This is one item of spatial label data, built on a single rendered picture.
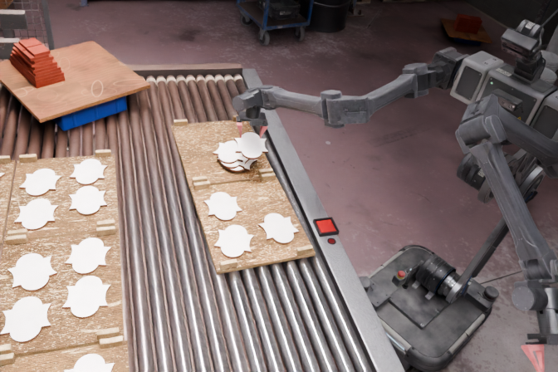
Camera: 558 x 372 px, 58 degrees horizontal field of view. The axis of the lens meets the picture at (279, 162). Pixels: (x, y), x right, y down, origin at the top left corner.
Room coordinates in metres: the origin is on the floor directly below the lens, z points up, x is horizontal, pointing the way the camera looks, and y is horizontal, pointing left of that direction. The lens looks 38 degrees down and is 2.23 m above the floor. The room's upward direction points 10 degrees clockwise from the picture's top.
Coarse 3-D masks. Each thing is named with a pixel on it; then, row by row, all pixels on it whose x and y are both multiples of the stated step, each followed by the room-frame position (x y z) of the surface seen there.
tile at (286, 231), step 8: (272, 216) 1.32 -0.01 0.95; (280, 216) 1.33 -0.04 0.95; (264, 224) 1.27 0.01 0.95; (272, 224) 1.28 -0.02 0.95; (280, 224) 1.28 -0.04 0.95; (288, 224) 1.29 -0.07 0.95; (272, 232) 1.24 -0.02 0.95; (280, 232) 1.24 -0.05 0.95; (288, 232) 1.25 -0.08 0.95; (296, 232) 1.27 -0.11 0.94; (280, 240) 1.21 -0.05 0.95; (288, 240) 1.22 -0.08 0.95
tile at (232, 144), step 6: (222, 144) 1.65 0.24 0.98; (228, 144) 1.66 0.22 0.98; (234, 144) 1.66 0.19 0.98; (216, 150) 1.60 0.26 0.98; (222, 150) 1.61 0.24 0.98; (228, 150) 1.62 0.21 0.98; (234, 150) 1.62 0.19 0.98; (222, 156) 1.57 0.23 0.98; (228, 156) 1.58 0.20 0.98; (234, 156) 1.59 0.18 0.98; (240, 156) 1.59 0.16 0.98; (222, 162) 1.55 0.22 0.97; (228, 162) 1.55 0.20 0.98; (234, 162) 1.56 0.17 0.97
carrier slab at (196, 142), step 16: (176, 128) 1.77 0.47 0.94; (192, 128) 1.79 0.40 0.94; (208, 128) 1.81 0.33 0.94; (224, 128) 1.83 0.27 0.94; (176, 144) 1.66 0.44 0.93; (192, 144) 1.67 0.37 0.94; (208, 144) 1.69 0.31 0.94; (192, 160) 1.57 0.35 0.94; (208, 160) 1.59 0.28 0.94; (192, 176) 1.47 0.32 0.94; (208, 176) 1.49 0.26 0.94; (224, 176) 1.51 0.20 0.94; (240, 176) 1.52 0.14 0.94; (256, 176) 1.54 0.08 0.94
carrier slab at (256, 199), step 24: (192, 192) 1.39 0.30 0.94; (216, 192) 1.41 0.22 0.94; (240, 192) 1.43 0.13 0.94; (264, 192) 1.45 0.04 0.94; (240, 216) 1.30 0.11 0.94; (264, 216) 1.32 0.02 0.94; (288, 216) 1.35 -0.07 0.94; (216, 240) 1.17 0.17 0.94; (264, 240) 1.21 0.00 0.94; (216, 264) 1.07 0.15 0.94; (240, 264) 1.08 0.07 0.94; (264, 264) 1.11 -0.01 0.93
